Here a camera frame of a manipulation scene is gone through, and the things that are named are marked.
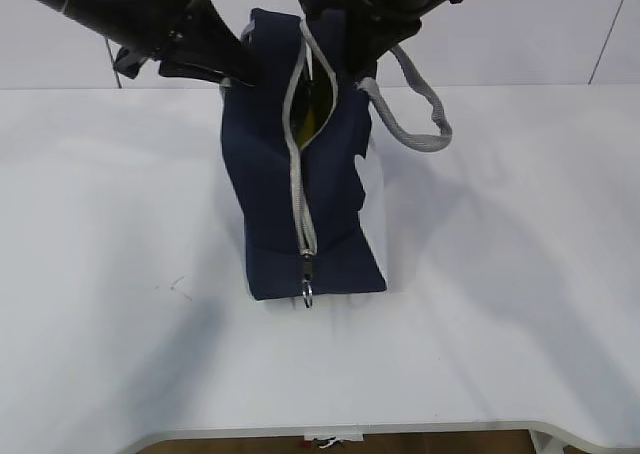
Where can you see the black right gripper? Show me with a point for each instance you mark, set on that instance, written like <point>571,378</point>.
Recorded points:
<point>372,27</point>

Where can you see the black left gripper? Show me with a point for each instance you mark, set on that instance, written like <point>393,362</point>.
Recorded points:
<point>143,29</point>

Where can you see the yellow banana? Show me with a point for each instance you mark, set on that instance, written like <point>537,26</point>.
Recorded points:
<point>312,103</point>

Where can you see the navy and white lunch bag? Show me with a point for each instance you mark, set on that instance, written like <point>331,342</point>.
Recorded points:
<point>301,207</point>

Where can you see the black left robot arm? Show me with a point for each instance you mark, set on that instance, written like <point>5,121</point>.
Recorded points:
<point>188,38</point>

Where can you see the white table leg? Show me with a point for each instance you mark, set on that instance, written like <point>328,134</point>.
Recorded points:
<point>544,443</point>

